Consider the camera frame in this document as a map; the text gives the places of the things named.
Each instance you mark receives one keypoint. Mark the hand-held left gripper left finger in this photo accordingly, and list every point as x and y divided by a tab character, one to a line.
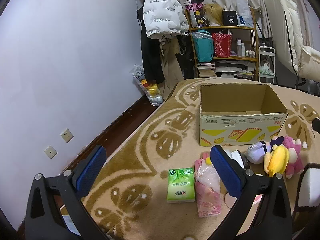
91	171

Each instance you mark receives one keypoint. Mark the teal bag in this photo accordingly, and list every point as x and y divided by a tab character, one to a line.
203	47

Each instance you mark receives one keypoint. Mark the pink bear plush toy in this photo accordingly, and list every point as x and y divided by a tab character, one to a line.
295	160

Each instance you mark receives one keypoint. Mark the purple plush toy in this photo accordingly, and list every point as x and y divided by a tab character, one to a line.
255	152

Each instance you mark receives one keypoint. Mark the red patterned bag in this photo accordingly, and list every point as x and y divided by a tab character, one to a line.
222	45

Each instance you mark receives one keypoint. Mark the white puffer jacket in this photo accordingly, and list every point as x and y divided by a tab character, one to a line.
162	12

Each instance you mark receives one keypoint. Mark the cardboard box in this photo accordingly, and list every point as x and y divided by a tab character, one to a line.
225	130

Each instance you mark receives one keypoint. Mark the white wall coax plate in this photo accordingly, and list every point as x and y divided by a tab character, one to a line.
50	152

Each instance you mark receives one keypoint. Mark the beige hanging trousers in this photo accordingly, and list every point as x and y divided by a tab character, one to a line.
171	67

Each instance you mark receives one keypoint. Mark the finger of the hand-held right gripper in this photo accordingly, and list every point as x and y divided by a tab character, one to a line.
317	123

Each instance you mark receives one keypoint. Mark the white wall power socket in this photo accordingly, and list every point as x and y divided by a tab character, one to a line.
67	135

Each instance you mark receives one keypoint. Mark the white trolley cart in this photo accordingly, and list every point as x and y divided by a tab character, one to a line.
273	62

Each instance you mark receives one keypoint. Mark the green tissue pack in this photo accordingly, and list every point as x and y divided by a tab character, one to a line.
181	187

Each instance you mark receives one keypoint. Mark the wooden shelf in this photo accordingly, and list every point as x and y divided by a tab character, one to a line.
254	45

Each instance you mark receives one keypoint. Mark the row of small bottles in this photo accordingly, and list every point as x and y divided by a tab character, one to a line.
242	48

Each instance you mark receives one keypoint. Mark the purple and black printed bag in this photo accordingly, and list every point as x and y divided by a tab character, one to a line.
197	12

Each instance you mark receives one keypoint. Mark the yellow plush toy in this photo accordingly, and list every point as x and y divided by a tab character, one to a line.
277	161

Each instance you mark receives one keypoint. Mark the black box with white print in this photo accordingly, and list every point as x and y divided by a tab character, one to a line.
230	18

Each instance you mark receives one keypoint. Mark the black hanging coat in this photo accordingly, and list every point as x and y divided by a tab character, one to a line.
150	60

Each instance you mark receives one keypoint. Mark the clear plastic bag of items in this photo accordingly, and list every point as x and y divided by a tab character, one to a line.
152	92

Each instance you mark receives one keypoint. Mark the pale green bag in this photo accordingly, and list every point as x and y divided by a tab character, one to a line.
265	70

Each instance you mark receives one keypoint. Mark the dark hanging garment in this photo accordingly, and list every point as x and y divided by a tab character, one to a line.
186	60

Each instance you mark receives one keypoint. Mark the pile of papers and books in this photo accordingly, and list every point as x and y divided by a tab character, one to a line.
232	71

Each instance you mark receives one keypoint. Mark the beige patterned blanket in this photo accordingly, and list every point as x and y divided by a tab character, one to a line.
150	155

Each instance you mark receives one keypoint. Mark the stack of books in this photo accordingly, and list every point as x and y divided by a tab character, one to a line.
206	70

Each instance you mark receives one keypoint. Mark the white plastic bag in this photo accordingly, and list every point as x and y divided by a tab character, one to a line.
243	10

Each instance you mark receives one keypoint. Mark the pale pink round pad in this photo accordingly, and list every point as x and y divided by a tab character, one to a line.
231	201

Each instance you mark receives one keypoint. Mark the blonde wig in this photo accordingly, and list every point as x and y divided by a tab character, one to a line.
212	13

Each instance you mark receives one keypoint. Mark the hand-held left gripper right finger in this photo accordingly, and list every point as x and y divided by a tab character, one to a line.
225	172

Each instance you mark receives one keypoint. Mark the white brown-edged plush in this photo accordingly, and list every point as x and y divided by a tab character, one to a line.
310	187

